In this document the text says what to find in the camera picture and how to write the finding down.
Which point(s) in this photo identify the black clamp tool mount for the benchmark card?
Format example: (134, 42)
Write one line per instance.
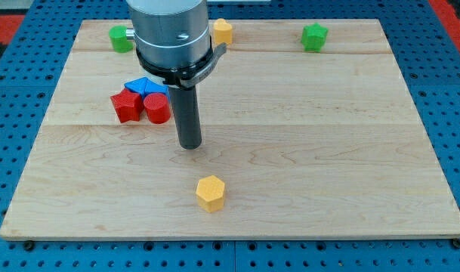
(185, 77)

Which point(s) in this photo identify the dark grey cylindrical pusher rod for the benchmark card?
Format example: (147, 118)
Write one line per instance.
(186, 116)

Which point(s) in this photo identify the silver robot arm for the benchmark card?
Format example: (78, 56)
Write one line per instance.
(174, 46)

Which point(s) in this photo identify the red cylinder block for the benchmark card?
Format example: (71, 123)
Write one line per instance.
(157, 108)

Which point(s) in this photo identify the blue block behind rod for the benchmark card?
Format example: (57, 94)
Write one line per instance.
(151, 87)

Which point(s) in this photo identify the blue triangle block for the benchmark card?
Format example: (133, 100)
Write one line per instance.
(137, 86)

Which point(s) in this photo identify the red star block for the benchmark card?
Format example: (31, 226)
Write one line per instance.
(128, 105)

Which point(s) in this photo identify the yellow heart block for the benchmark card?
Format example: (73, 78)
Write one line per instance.
(222, 32)

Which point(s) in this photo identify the green cylinder block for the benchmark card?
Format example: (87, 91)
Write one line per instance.
(119, 40)

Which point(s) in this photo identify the yellow hexagon block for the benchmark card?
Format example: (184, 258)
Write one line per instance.
(210, 193)

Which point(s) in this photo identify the wooden board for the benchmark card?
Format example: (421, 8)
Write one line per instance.
(310, 146)

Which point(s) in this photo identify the green star block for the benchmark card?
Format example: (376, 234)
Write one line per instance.
(314, 37)

